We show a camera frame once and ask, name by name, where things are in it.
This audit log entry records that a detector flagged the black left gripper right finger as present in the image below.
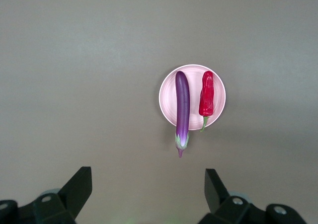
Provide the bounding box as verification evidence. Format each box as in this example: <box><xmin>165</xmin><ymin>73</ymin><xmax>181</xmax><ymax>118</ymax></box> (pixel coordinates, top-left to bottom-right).
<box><xmin>202</xmin><ymin>168</ymin><xmax>305</xmax><ymax>224</ymax></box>

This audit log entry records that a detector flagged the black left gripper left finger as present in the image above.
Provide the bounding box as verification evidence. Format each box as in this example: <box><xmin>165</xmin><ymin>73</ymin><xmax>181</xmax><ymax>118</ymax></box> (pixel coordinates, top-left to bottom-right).
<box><xmin>0</xmin><ymin>166</ymin><xmax>93</xmax><ymax>224</ymax></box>

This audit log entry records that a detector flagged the red toy chili pepper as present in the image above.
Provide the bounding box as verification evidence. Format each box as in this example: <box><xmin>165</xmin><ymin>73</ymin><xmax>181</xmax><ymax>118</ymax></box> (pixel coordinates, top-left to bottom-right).
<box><xmin>198</xmin><ymin>71</ymin><xmax>215</xmax><ymax>133</ymax></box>

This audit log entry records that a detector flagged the pale pink round plate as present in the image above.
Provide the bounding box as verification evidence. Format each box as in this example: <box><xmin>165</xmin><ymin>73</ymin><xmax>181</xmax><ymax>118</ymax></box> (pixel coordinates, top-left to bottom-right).
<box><xmin>159</xmin><ymin>64</ymin><xmax>227</xmax><ymax>132</ymax></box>

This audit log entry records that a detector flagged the large table cover cloth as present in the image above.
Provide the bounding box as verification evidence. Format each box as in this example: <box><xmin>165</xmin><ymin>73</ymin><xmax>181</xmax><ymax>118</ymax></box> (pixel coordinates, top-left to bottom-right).
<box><xmin>0</xmin><ymin>0</ymin><xmax>318</xmax><ymax>224</ymax></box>

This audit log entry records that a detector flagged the purple toy eggplant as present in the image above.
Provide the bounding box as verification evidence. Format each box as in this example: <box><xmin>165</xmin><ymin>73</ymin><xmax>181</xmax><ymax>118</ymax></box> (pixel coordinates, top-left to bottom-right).
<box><xmin>174</xmin><ymin>71</ymin><xmax>190</xmax><ymax>158</ymax></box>

